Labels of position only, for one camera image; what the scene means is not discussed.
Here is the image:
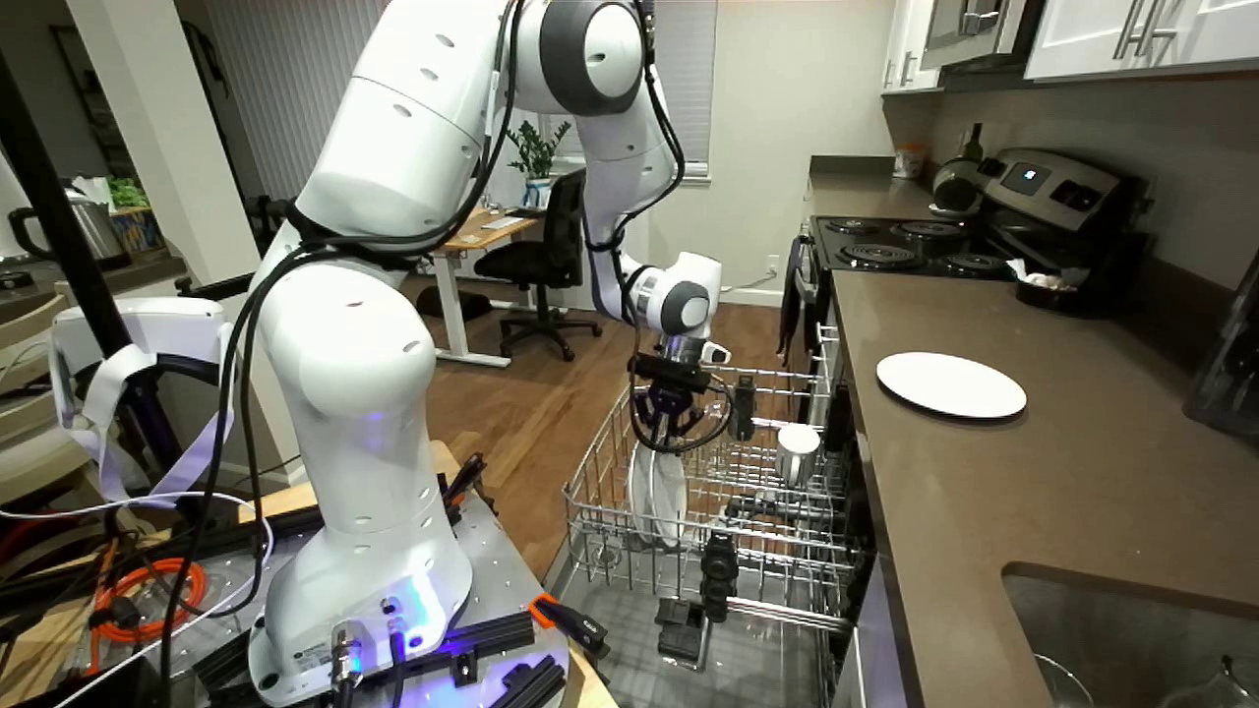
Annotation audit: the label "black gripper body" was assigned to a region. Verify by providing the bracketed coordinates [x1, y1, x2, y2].
[625, 346, 723, 424]

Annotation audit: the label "white dinner plate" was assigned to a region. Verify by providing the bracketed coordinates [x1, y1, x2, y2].
[643, 445, 692, 545]
[874, 346, 1029, 424]
[622, 435, 659, 545]

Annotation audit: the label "stainless dishwasher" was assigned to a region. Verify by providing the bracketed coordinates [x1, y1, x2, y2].
[544, 523, 877, 708]

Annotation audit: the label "black bottle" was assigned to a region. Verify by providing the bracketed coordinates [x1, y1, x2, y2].
[729, 368, 759, 445]

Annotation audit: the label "white cup in rack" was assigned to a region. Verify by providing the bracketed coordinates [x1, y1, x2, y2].
[773, 419, 827, 486]

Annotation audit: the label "black office chair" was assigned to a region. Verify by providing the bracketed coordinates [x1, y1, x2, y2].
[472, 163, 622, 365]

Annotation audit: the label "black plastic rack part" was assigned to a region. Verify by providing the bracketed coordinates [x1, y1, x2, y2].
[654, 595, 717, 663]

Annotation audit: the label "black orange clamp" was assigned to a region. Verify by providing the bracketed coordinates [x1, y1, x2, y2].
[527, 590, 615, 662]

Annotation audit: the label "wooden desk white legs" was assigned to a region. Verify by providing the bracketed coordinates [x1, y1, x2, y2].
[422, 204, 545, 372]

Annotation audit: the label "green potted plant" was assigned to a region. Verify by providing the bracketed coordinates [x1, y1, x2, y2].
[506, 119, 575, 213]

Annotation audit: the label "window with white blinds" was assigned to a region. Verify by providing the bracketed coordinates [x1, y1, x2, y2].
[654, 0, 718, 182]

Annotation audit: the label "dark kettle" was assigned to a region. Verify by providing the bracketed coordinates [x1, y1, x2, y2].
[923, 120, 996, 219]

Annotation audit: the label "white cloth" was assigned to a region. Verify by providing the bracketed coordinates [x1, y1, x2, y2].
[1003, 257, 1074, 293]

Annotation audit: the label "narrow white upper cabinet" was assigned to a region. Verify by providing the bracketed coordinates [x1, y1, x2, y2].
[877, 0, 942, 94]

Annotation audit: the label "clear drinking glass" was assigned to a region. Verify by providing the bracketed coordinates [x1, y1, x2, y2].
[1029, 650, 1099, 708]

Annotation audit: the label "stainless range hood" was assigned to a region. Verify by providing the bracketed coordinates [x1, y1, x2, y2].
[921, 0, 1045, 72]

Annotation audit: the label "stainless kitchen sink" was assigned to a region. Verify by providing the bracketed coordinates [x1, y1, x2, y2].
[998, 561, 1259, 708]

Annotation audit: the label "white box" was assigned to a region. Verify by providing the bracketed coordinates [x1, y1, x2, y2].
[51, 293, 228, 386]

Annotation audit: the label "clear glass jar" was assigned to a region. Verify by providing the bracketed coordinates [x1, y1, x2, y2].
[1158, 658, 1255, 708]

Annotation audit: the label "green box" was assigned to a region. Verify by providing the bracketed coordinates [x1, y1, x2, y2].
[102, 173, 148, 217]

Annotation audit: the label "wide white upper cabinet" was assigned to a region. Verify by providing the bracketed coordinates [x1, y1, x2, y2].
[1020, 0, 1259, 87]

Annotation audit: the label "dark pitcher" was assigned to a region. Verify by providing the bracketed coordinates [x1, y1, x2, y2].
[2, 194, 131, 267]

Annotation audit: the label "wire dishwasher rack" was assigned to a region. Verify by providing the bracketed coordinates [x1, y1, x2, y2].
[558, 358, 877, 635]

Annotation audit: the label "black bracket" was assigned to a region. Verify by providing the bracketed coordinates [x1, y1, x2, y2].
[486, 653, 567, 708]

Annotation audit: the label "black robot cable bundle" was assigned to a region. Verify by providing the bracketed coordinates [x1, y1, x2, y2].
[152, 0, 527, 708]

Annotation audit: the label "white lavender strap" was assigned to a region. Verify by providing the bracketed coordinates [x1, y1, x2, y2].
[51, 343, 233, 516]

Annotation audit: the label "orange cable coil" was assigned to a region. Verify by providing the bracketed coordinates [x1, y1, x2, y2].
[85, 555, 213, 645]

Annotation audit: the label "black camera stand pole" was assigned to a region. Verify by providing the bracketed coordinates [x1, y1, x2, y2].
[0, 49, 132, 365]

